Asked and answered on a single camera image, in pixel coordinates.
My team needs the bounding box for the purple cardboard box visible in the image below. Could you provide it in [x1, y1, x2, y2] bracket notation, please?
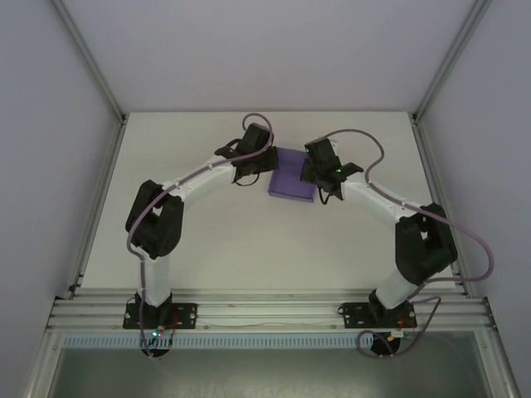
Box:
[267, 146, 319, 204]

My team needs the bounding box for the grey sheet metal panel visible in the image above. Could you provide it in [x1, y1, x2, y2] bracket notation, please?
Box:
[45, 331, 499, 398]

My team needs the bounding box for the left gripper thin black cable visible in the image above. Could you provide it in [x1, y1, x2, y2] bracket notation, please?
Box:
[231, 172, 261, 187]

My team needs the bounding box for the aluminium table side rail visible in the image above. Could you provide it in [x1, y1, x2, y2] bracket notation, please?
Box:
[66, 115, 128, 299]
[409, 114, 478, 299]

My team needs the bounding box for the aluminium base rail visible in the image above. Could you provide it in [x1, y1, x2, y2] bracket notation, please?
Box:
[47, 289, 497, 332]

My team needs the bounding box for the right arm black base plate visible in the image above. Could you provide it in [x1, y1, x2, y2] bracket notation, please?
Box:
[339, 302, 417, 331]

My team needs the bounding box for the aluminium frame post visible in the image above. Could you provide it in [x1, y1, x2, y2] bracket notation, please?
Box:
[412, 0, 494, 121]
[49, 0, 128, 124]

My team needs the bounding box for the slotted grey cable duct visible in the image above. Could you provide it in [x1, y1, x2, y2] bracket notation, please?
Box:
[61, 334, 402, 350]

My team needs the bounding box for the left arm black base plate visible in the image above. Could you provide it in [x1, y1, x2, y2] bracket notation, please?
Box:
[123, 302, 198, 332]

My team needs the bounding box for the aluminium lower frame bar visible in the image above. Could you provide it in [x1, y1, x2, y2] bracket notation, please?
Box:
[22, 296, 63, 398]
[472, 327, 522, 398]

